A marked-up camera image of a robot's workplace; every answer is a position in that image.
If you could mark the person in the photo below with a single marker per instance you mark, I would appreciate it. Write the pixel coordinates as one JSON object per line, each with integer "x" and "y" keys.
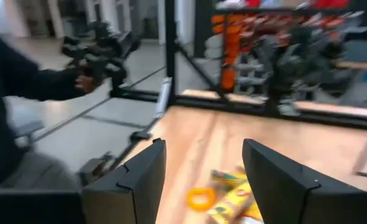
{"x": 3, "y": 93}

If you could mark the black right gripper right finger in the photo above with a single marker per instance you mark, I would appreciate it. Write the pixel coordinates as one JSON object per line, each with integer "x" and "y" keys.
{"x": 280, "y": 193}

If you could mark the green yellow crayon pack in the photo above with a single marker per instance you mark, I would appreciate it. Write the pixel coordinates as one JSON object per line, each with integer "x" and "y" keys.
{"x": 227, "y": 178}

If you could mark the yellow snack packets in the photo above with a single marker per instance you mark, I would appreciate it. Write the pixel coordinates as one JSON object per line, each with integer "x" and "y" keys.
{"x": 233, "y": 205}

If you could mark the storage rack with orange parts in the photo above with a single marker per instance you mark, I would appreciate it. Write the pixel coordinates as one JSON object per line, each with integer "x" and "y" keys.
{"x": 230, "y": 46}

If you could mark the silver aluminium bar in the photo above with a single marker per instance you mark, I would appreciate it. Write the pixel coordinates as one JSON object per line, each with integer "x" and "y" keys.
{"x": 164, "y": 96}

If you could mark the person's hand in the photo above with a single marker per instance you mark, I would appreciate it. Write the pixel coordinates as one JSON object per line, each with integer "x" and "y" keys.
{"x": 84, "y": 84}

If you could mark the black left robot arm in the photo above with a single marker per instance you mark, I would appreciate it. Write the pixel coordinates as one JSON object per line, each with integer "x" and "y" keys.
{"x": 295, "y": 62}

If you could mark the black metal table frame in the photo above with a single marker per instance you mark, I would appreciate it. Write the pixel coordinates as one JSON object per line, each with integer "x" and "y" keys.
{"x": 171, "y": 46}

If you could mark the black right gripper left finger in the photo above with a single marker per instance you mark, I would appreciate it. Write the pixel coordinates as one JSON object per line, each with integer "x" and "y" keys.
{"x": 143, "y": 186}

